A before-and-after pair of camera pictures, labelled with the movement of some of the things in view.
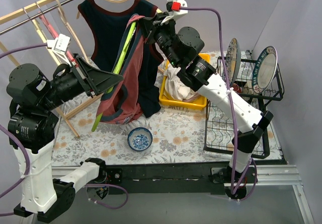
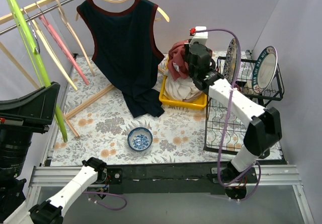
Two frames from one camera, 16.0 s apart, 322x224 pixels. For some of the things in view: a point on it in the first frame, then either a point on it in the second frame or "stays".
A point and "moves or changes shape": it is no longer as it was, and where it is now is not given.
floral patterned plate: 233,61 stays
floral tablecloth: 169,136 stays
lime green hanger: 123,51 -> 30,45
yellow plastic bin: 200,103 stays
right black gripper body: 151,27 -> 189,53
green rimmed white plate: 264,70 stays
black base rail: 162,177 stays
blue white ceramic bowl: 140,139 stays
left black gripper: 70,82 -> 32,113
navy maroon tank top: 106,29 stays
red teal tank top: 123,103 moves or changes shape
